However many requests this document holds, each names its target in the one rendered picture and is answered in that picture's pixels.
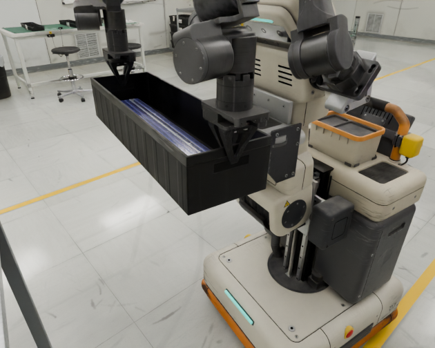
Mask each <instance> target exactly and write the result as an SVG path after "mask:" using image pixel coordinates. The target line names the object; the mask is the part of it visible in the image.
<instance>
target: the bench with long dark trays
mask: <svg viewBox="0 0 435 348"><path fill-rule="evenodd" d="M42 26H44V29H45V30H42V31H31V30H27V29H26V28H23V27H11V28H0V33H1V35H2V38H3V42H4V45H5V47H6V52H7V54H8V58H9V61H10V65H11V68H12V71H13V74H14V78H15V81H16V84H17V86H18V88H21V87H19V86H20V83H19V81H20V82H22V83H23V84H25V85H26V86H27V87H28V91H29V93H30V96H31V99H34V97H33V96H34V94H33V91H32V87H35V86H43V85H48V84H55V83H59V82H64V81H61V80H60V79H54V80H50V81H42V82H37V83H33V84H31V83H30V79H29V76H28V72H27V69H26V65H25V61H24V59H23V55H22V51H21V47H20V44H19V40H23V39H37V38H45V37H47V35H49V31H51V32H52V34H55V36H56V37H59V36H66V35H80V34H88V33H96V32H105V27H104V23H103V24H102V26H100V30H77V28H73V27H69V26H65V25H62V24H60V23H58V24H48V25H42ZM142 26H144V23H140V22H136V21H134V23H126V29H127V30H132V29H138V30H139V42H140V44H141V45H142V47H141V48H140V49H141V56H142V64H140V63H137V62H134V65H136V66H141V67H142V68H143V72H146V63H145V56H144V43H143V36H142ZM58 27H63V29H58ZM6 37H9V38H11V39H14V42H15V45H16V48H17V52H18V55H19V59H20V62H21V67H22V69H23V73H24V77H25V79H26V80H23V79H22V78H20V77H19V76H18V75H17V71H16V69H15V65H14V62H13V59H12V55H11V52H10V48H9V45H8V41H7V39H6ZM112 73H113V72H112V71H111V70H108V71H104V72H96V73H91V74H87V75H83V76H84V78H88V77H95V76H100V75H107V74H112Z"/></svg>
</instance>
